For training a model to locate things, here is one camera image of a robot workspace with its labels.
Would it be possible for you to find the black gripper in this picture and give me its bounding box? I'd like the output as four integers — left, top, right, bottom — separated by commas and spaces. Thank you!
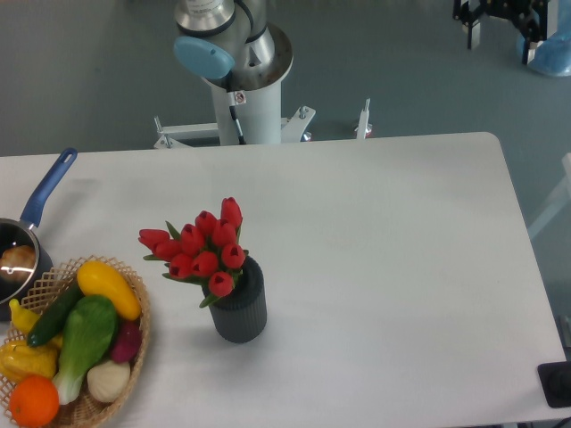
452, 0, 549, 65

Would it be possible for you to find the red tulip bouquet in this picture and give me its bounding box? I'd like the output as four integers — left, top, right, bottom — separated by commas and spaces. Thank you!
138, 197, 248, 309

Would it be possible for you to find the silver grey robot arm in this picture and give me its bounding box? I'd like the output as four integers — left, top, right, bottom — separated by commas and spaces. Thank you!
173, 1, 559, 92

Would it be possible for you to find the dark grey ribbed vase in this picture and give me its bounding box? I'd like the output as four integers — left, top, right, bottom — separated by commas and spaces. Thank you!
208, 256, 267, 343

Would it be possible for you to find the blue plastic bag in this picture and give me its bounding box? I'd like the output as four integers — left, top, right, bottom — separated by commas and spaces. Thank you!
526, 29, 570, 78

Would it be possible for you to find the black device at edge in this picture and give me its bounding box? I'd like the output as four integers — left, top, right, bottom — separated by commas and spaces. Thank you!
537, 361, 571, 408

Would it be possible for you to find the yellow squash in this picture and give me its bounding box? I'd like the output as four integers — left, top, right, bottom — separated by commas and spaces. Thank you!
77, 260, 142, 321

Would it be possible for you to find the purple red onion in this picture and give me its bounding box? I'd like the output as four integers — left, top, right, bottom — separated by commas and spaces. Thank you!
110, 321, 142, 363

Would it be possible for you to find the green cucumber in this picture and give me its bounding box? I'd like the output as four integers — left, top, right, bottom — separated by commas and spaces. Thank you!
27, 282, 84, 348

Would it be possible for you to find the green bok choy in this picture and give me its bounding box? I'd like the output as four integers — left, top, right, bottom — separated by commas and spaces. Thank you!
53, 295, 119, 406

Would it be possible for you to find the bread roll in pan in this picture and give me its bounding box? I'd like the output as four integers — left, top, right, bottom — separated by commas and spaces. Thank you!
1, 245, 37, 284

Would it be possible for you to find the white garlic bulb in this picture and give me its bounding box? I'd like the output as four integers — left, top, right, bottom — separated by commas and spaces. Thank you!
87, 360, 131, 403

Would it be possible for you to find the yellow banana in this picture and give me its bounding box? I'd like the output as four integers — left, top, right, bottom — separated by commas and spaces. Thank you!
9, 299, 40, 336

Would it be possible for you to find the yellow bell pepper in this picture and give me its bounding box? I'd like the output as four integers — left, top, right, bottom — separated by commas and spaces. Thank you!
1, 340, 59, 383

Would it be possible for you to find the orange fruit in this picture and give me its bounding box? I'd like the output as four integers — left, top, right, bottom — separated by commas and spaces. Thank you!
9, 375, 60, 427

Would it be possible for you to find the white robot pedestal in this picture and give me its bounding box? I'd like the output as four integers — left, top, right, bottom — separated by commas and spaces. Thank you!
153, 79, 374, 150

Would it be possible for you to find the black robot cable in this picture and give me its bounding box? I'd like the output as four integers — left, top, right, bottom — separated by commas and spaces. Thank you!
227, 70, 248, 145

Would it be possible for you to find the blue handled saucepan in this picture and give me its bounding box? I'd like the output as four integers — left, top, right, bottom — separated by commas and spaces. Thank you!
1, 148, 78, 322

